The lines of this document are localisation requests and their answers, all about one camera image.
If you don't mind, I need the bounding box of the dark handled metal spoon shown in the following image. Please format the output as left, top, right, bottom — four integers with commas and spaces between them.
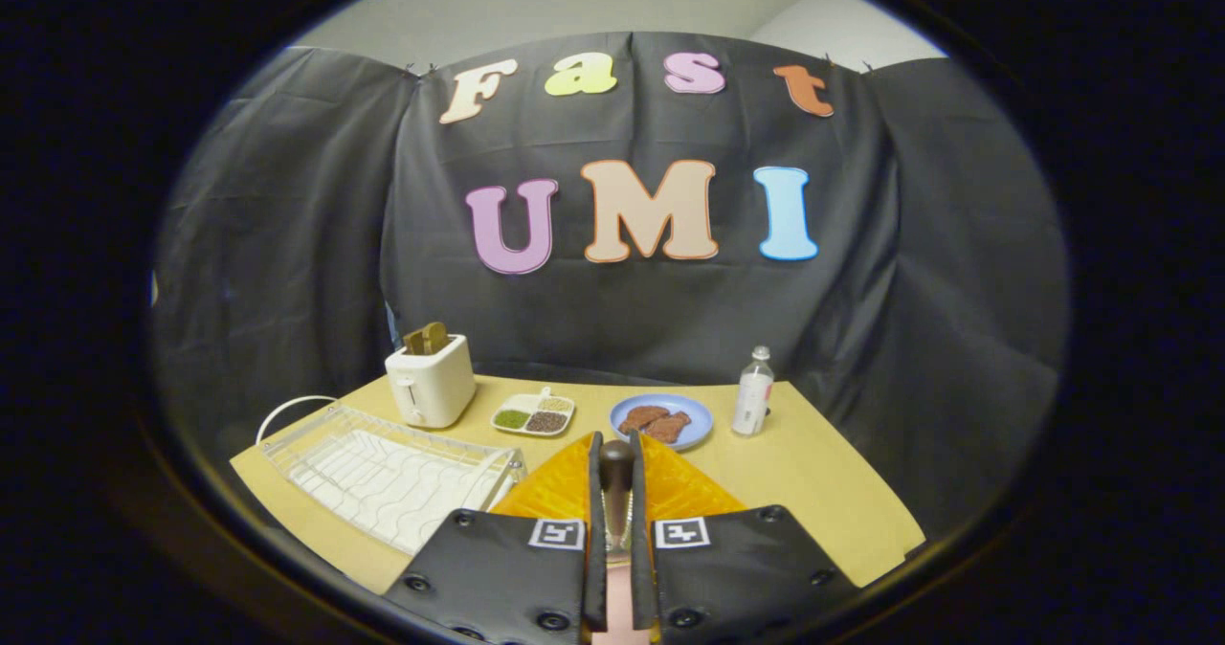
598, 439, 636, 555

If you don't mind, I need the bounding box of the white wire dish rack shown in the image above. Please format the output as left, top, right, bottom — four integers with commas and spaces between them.
258, 404, 527, 557

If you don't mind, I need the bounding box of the white divided dish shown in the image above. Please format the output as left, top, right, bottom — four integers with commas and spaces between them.
490, 387, 577, 438

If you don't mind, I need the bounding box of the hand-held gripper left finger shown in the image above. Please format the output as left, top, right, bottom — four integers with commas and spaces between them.
383, 432, 608, 645

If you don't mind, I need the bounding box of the brown meat piece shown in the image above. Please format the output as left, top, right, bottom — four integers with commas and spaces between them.
618, 405, 671, 435
643, 411, 692, 445

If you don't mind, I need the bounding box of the white toaster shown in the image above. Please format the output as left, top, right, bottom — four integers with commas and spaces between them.
385, 334, 478, 430

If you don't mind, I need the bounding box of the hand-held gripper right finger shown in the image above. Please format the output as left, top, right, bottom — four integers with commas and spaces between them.
629, 430, 858, 645

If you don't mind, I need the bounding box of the brown toast slice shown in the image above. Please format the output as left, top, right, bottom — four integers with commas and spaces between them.
403, 322, 450, 356

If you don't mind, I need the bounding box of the clear plastic bottle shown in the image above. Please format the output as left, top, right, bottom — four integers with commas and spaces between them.
731, 345, 775, 437

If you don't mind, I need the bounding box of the pink plate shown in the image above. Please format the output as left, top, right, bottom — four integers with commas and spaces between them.
589, 559, 654, 645

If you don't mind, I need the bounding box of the blue plate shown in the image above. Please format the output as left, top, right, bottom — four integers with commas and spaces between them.
609, 393, 715, 452

